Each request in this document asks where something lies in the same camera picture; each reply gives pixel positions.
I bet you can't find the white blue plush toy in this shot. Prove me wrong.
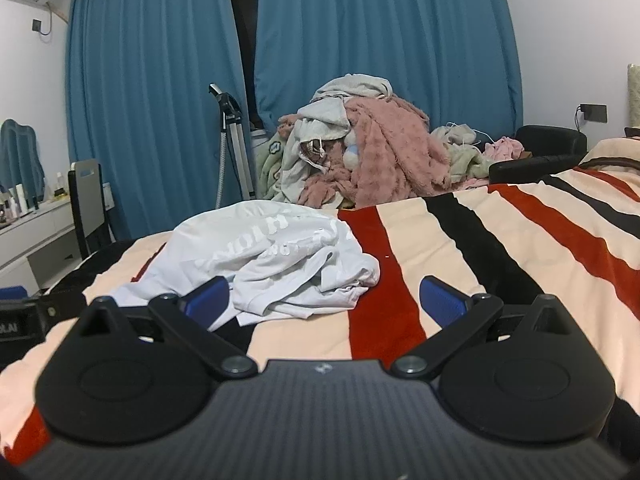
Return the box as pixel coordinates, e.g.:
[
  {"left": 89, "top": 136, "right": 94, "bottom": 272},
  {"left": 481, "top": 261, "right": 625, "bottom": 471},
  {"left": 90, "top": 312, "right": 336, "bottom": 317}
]
[{"left": 342, "top": 127, "right": 362, "bottom": 168}]

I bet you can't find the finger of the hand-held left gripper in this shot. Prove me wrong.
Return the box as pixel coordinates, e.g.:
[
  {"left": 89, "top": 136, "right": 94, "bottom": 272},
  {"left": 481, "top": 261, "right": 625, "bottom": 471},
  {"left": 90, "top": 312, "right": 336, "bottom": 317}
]
[{"left": 39, "top": 290, "right": 91, "bottom": 322}]

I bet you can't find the dark window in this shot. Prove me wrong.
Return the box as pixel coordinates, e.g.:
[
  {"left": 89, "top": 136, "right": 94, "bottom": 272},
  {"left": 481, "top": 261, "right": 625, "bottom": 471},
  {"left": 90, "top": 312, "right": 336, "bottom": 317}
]
[{"left": 222, "top": 0, "right": 263, "bottom": 128}]

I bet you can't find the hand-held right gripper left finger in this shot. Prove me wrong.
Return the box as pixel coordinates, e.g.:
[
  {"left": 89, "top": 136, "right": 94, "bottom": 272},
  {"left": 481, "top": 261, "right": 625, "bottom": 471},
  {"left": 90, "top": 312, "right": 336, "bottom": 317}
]
[{"left": 75, "top": 276, "right": 259, "bottom": 380}]

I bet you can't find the black chair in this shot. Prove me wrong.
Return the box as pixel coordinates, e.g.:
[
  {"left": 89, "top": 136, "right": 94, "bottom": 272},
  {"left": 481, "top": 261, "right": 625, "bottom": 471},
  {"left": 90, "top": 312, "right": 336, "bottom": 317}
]
[{"left": 67, "top": 158, "right": 118, "bottom": 261}]

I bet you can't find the blue cloth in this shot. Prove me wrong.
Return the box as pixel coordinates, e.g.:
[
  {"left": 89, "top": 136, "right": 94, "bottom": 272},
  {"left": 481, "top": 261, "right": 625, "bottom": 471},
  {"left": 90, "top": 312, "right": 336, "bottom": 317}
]
[{"left": 0, "top": 119, "right": 46, "bottom": 198}]

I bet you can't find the light green cloth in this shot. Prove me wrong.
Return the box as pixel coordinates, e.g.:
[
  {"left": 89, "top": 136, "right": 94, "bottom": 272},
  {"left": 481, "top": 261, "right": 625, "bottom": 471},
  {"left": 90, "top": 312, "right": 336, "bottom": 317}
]
[{"left": 430, "top": 125, "right": 501, "bottom": 191}]

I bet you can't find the black wall outlet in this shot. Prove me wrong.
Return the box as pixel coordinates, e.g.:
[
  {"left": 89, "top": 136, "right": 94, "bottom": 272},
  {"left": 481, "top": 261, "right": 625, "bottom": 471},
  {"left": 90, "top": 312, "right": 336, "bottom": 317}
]
[{"left": 575, "top": 104, "right": 608, "bottom": 133}]

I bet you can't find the blue curtain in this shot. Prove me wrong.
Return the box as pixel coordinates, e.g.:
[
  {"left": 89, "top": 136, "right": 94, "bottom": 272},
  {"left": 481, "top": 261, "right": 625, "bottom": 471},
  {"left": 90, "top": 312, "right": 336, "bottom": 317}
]
[
  {"left": 254, "top": 0, "right": 523, "bottom": 136},
  {"left": 65, "top": 0, "right": 248, "bottom": 241}
]

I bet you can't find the beige cloth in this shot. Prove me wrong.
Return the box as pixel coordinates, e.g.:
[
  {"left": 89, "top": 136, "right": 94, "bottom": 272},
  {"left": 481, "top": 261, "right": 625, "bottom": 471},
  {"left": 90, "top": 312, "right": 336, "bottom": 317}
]
[{"left": 312, "top": 74, "right": 393, "bottom": 106}]

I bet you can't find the pink fuzzy blanket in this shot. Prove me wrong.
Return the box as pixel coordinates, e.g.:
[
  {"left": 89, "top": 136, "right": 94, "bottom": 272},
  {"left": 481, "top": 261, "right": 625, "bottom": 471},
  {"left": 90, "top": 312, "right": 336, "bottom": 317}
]
[{"left": 277, "top": 96, "right": 453, "bottom": 209}]

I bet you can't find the striped pillow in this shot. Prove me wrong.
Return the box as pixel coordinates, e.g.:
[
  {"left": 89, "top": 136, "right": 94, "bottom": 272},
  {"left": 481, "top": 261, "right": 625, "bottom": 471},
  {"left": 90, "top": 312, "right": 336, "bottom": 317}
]
[{"left": 577, "top": 136, "right": 640, "bottom": 181}]

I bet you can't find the green patterned blanket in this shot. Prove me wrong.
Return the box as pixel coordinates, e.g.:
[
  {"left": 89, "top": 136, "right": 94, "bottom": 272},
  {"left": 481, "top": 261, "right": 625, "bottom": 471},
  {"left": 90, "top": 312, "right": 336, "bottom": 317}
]
[{"left": 256, "top": 130, "right": 291, "bottom": 201}]

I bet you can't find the grey garment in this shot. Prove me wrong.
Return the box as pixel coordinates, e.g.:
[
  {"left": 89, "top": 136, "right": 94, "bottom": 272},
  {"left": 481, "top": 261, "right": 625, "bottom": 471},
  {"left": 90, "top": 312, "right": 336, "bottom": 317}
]
[{"left": 280, "top": 97, "right": 351, "bottom": 201}]

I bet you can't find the small pink garment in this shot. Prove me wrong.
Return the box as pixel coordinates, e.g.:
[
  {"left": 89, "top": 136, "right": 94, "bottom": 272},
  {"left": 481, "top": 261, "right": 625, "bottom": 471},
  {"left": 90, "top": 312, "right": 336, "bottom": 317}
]
[{"left": 482, "top": 136, "right": 525, "bottom": 162}]

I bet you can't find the group of toiletry bottles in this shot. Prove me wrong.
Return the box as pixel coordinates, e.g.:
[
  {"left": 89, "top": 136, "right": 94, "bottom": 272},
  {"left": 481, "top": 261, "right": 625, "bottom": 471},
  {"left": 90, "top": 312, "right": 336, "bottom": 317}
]
[{"left": 0, "top": 172, "right": 68, "bottom": 221}]

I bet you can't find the white desk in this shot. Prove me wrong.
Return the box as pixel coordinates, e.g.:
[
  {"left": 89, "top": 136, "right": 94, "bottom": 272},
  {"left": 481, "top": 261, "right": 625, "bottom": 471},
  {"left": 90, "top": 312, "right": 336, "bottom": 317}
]
[{"left": 0, "top": 200, "right": 83, "bottom": 296}]

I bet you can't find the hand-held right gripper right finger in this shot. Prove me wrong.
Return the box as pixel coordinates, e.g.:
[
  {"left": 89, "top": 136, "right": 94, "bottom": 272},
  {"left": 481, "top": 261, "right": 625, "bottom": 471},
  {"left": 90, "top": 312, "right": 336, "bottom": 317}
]
[{"left": 390, "top": 276, "right": 571, "bottom": 380}]

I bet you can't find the striped blanket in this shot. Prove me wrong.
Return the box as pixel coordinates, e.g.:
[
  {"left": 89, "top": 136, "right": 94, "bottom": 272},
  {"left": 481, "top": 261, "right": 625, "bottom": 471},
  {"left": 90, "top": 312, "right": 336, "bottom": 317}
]
[{"left": 0, "top": 167, "right": 640, "bottom": 466}]

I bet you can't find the black armchair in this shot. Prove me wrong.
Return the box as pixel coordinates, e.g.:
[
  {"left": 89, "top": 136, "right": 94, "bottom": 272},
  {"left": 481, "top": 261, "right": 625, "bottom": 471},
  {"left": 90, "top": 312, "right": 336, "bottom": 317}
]
[{"left": 488, "top": 125, "right": 588, "bottom": 183}]

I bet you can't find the white t-shirt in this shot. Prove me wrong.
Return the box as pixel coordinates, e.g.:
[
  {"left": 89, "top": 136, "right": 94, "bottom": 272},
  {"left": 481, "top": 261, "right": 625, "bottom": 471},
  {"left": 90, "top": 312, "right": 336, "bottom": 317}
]
[{"left": 107, "top": 200, "right": 382, "bottom": 333}]

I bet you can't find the garment steamer stand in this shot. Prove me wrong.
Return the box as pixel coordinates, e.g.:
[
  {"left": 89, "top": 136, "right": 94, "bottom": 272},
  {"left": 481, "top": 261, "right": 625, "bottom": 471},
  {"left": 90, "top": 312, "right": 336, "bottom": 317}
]
[{"left": 208, "top": 83, "right": 256, "bottom": 209}]

